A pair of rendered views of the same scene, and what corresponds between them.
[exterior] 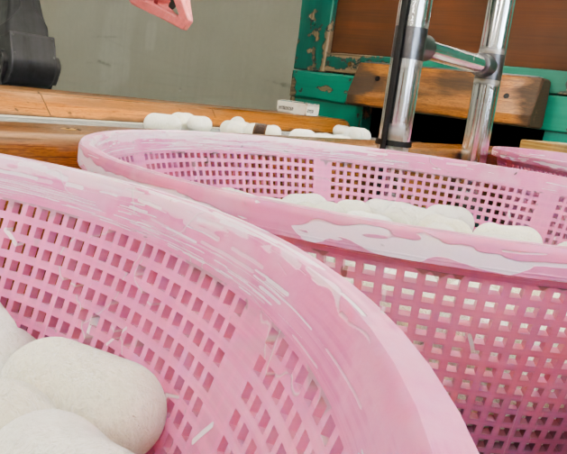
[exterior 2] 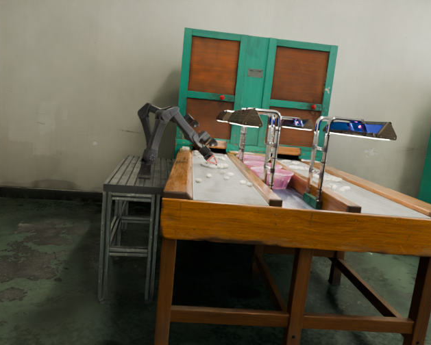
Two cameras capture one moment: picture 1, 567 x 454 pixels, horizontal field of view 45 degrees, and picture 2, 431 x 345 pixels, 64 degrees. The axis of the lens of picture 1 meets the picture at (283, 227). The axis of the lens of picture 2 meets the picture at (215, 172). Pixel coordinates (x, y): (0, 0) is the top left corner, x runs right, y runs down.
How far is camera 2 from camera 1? 2.24 m
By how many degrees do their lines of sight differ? 41
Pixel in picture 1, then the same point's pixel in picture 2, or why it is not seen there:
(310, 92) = (180, 143)
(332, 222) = not seen: hidden behind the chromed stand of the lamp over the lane
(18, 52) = not seen: hidden behind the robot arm
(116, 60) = (48, 122)
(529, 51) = (222, 136)
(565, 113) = (229, 146)
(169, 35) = (73, 114)
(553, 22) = (225, 131)
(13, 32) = not seen: hidden behind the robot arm
